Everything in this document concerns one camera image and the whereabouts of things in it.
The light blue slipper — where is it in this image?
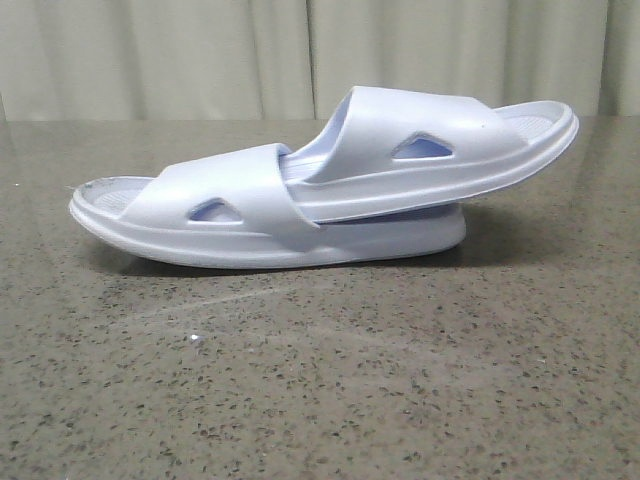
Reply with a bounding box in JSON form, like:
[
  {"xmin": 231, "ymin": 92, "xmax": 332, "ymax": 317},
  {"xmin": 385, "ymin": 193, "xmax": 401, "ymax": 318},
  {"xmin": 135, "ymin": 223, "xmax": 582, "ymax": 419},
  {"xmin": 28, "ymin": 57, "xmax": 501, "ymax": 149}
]
[
  {"xmin": 69, "ymin": 144, "xmax": 466, "ymax": 269},
  {"xmin": 280, "ymin": 86, "xmax": 579, "ymax": 223}
]

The beige curtain backdrop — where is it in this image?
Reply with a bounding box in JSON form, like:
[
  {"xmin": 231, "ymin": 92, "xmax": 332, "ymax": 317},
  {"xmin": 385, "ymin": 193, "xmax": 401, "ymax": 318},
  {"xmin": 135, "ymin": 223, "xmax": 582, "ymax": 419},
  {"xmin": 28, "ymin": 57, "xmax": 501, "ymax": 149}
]
[{"xmin": 1, "ymin": 1, "xmax": 639, "ymax": 121}]

